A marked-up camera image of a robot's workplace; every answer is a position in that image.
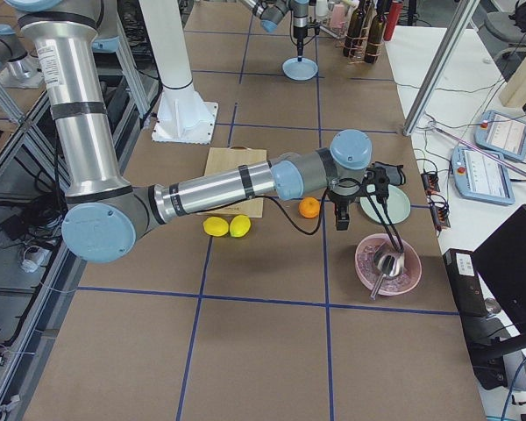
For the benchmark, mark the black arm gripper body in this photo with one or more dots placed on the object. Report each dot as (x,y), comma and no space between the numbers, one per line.
(340,200)

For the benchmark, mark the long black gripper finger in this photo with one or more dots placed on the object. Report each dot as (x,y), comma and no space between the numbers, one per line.
(389,228)
(383,208)

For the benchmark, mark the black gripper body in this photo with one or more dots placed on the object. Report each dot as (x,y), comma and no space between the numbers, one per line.
(298,32)

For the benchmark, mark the light blue plate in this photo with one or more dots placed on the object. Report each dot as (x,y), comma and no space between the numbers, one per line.
(299,70)

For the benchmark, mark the metal scoop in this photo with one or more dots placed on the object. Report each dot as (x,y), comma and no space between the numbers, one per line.
(389,263)

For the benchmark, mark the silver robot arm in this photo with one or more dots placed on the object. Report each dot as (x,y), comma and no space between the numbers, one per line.
(106,214)
(271,13)

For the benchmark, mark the light green plate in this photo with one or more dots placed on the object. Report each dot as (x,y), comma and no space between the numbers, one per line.
(398,206)

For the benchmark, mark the folded grey cloth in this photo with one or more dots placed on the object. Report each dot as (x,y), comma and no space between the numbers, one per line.
(394,173)

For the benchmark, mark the orange fruit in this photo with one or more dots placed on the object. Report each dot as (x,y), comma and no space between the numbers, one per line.
(309,207)

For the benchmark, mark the pink cup on rack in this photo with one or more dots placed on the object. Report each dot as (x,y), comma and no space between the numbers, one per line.
(337,18)

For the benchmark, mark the dark wine bottle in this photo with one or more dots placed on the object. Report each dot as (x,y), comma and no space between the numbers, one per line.
(354,29)
(375,33)

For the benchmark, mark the pink bowl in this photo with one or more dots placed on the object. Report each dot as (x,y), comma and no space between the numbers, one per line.
(367,271)

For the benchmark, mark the dark wine bottle upper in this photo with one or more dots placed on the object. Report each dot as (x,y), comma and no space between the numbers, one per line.
(375,33)

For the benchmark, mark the metal reaching stick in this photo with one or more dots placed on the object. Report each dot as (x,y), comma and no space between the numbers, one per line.
(470,146)

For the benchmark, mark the near teach pendant tablet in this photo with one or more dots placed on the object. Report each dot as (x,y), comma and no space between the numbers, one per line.
(481,177)

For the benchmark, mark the teach pendant tablet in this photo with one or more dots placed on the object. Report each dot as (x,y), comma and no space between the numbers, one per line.
(481,177)
(502,133)

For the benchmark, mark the red cylinder bottle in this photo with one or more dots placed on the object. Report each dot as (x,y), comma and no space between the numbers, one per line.
(392,19)

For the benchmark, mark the upper yellow lemon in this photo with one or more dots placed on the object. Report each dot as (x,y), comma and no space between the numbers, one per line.
(239,226)

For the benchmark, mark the yellow lemon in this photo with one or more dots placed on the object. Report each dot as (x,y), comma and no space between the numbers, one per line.
(239,226)
(216,226)

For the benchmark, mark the black desktop box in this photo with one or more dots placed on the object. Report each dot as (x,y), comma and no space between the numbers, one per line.
(465,283)

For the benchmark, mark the bamboo cutting board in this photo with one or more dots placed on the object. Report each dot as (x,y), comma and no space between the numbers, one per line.
(222,159)

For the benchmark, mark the far teach pendant tablet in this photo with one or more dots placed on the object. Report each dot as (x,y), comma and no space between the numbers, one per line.
(502,133)

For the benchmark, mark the lower yellow lemon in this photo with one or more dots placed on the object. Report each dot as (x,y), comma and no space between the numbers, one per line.
(216,226)

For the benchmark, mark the black computer monitor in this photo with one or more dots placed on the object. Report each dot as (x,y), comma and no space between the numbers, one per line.
(501,263)

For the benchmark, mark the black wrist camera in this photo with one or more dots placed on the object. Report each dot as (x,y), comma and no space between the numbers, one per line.
(342,216)

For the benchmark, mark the copper wire bottle rack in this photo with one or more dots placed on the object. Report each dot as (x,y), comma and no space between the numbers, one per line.
(359,39)

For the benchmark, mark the aluminium frame post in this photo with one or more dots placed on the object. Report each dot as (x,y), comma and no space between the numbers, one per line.
(447,46)

